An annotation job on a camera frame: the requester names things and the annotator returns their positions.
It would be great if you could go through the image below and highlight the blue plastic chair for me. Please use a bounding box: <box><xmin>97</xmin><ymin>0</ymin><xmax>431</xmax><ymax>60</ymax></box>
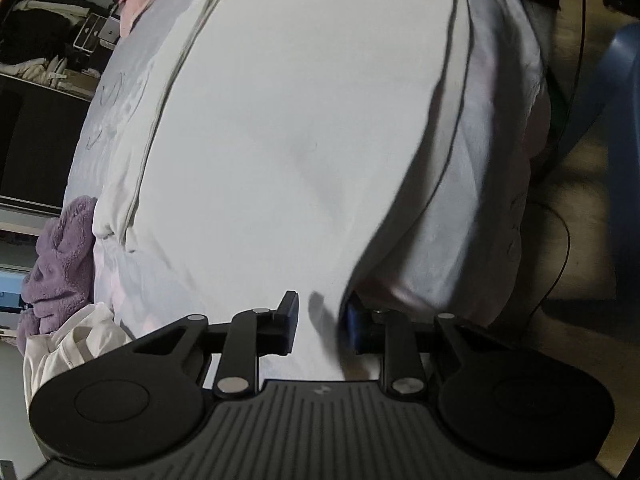
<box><xmin>554</xmin><ymin>22</ymin><xmax>640</xmax><ymax>162</ymax></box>

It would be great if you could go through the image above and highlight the black cable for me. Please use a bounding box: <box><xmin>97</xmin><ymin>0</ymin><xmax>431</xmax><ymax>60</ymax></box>
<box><xmin>520</xmin><ymin>200</ymin><xmax>574</xmax><ymax>317</ymax></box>
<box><xmin>542</xmin><ymin>0</ymin><xmax>590</xmax><ymax>171</ymax></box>

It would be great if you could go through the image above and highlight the grey drawer box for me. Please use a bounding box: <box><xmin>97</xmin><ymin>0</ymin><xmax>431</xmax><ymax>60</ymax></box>
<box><xmin>74</xmin><ymin>12</ymin><xmax>124</xmax><ymax>54</ymax></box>

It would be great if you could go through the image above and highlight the white sweatshirt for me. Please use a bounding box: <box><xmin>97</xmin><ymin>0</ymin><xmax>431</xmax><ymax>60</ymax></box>
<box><xmin>92</xmin><ymin>0</ymin><xmax>501</xmax><ymax>386</ymax></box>

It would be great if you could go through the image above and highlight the polka dot bedspread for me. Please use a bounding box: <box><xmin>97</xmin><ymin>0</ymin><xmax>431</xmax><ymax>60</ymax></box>
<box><xmin>62</xmin><ymin>0</ymin><xmax>555</xmax><ymax>386</ymax></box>

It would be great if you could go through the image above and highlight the purple fluffy blanket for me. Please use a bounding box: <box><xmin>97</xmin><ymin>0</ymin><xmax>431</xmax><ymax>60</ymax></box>
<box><xmin>15</xmin><ymin>196</ymin><xmax>99</xmax><ymax>357</ymax></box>

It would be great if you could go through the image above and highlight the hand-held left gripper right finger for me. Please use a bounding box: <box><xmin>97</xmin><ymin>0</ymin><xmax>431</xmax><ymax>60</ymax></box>
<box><xmin>344</xmin><ymin>292</ymin><xmax>516</xmax><ymax>397</ymax></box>

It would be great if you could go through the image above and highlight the white cloth bundle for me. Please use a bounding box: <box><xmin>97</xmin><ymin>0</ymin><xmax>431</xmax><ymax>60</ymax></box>
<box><xmin>22</xmin><ymin>302</ymin><xmax>134</xmax><ymax>411</ymax></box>

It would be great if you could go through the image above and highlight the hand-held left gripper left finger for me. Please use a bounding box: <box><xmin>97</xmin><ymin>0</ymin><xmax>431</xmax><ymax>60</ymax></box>
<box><xmin>132</xmin><ymin>290</ymin><xmax>301</xmax><ymax>401</ymax></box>

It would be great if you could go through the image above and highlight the dark shelf unit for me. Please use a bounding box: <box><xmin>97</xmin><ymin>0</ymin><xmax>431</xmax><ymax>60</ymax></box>
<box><xmin>0</xmin><ymin>0</ymin><xmax>123</xmax><ymax>213</ymax></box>

